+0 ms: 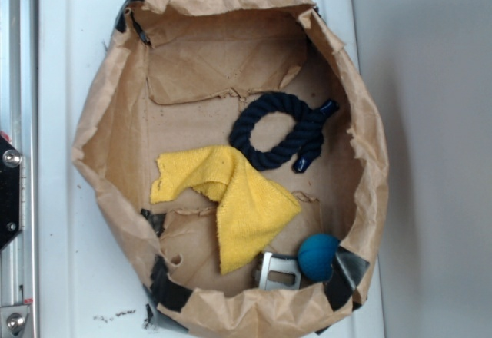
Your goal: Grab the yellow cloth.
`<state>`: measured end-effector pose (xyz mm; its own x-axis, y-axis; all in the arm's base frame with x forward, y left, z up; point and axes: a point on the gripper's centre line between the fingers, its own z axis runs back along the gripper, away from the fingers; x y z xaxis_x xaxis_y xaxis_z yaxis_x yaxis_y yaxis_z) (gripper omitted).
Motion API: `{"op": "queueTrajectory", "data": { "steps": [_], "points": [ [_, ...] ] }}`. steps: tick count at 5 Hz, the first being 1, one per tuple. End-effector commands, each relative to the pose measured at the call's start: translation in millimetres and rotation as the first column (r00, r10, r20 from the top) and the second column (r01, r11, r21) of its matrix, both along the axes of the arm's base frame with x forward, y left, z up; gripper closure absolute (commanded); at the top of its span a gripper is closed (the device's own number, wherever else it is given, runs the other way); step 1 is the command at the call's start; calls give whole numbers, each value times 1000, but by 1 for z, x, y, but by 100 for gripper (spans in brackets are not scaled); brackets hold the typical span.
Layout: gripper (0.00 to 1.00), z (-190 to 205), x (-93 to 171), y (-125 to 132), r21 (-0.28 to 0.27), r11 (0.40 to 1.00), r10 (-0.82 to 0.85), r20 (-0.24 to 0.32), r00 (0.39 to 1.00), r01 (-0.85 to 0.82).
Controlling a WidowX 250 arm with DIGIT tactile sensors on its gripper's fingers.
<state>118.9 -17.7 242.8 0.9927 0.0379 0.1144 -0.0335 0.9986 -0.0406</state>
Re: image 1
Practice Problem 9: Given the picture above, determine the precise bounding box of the silver metal clip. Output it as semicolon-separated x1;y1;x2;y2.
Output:
252;251;301;290

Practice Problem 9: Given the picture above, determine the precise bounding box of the silver corner bracket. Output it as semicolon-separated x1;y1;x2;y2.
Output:
1;305;32;338

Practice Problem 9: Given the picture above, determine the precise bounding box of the black mounting bracket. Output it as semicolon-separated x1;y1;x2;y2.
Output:
0;131;22;251

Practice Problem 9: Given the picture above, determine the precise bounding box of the dark blue rope ring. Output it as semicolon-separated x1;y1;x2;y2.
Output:
228;91;341;174

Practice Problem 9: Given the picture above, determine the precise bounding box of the brown paper-lined bin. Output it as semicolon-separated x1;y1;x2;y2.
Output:
72;0;389;337

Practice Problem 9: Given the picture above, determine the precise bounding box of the white plastic tray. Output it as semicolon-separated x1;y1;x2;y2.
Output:
36;0;387;338

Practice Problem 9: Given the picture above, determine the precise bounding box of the blue rubber ball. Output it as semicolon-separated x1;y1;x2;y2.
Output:
298;234;340;282

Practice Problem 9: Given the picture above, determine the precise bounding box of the yellow microfiber cloth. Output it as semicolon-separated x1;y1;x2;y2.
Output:
150;145;301;274

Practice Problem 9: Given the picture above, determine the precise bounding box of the aluminium frame rail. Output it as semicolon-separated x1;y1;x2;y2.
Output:
1;0;39;337

